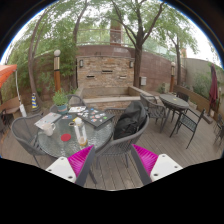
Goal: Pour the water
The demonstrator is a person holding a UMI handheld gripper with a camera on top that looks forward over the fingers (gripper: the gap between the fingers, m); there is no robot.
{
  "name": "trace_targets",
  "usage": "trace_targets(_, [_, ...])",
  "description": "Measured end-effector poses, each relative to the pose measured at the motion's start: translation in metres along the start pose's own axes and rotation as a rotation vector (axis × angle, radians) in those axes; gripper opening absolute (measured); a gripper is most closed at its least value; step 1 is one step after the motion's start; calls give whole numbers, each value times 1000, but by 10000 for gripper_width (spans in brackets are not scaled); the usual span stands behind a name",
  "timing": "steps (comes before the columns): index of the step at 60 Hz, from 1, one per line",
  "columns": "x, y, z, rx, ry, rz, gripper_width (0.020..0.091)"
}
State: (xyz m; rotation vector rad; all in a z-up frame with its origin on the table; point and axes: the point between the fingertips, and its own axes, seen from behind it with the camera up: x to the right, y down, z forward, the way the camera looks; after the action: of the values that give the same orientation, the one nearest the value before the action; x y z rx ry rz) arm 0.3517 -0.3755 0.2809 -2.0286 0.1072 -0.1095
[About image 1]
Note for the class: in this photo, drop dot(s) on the flat round red coaster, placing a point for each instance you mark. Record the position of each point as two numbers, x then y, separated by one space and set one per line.
66 137

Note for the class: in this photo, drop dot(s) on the green plant in blue pot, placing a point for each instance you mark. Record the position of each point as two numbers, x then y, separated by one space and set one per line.
61 107

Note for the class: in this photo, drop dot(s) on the clear plastic bottle white cap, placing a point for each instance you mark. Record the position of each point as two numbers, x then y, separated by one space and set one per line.
80 133

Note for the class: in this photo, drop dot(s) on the white printed booklet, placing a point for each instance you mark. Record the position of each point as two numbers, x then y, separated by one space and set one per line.
77 109

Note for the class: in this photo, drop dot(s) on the round dark patio table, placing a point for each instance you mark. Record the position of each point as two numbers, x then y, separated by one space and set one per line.
173 101

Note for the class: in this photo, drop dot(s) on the closed maroon patio umbrella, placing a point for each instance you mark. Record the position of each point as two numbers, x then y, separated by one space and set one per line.
213 86

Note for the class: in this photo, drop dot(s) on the black metal chair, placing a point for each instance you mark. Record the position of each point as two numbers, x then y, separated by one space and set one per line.
188 122

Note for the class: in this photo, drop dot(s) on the black backpack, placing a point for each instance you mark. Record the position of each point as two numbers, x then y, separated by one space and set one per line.
130 120

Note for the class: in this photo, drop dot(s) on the leaning thin-trunked tree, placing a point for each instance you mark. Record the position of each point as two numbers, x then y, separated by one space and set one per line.
31 66

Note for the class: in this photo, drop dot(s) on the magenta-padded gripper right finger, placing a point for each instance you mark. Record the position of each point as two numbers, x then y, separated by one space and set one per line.
165 166

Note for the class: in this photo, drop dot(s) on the black wall lantern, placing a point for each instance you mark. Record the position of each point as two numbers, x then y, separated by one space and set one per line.
131 64
81 63

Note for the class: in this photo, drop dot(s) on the small tape roll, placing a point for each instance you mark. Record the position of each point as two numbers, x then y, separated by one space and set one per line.
71 124

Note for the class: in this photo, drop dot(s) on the silver laptop with stickers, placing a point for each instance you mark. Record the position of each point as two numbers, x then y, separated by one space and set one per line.
48 119

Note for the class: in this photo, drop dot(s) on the beige ribbed mug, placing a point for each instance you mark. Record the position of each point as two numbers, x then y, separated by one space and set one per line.
48 129

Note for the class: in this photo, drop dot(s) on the orange canopy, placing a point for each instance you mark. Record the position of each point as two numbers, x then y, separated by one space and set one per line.
6 71

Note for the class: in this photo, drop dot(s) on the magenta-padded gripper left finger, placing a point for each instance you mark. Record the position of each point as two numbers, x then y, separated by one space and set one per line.
61 168

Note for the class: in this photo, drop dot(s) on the blue printed card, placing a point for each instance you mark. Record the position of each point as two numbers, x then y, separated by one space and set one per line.
67 117

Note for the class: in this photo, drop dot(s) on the slender tree by wall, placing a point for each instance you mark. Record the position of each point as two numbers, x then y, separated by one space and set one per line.
178 63

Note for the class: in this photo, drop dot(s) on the blue yellow striped cone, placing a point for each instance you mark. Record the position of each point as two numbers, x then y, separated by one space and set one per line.
34 101

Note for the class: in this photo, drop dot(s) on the wooden lamp post white globe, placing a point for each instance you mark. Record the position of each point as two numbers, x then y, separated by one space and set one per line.
57 76
172 78

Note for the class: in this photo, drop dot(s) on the grey wall box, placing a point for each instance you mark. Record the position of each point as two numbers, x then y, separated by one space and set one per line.
143 81

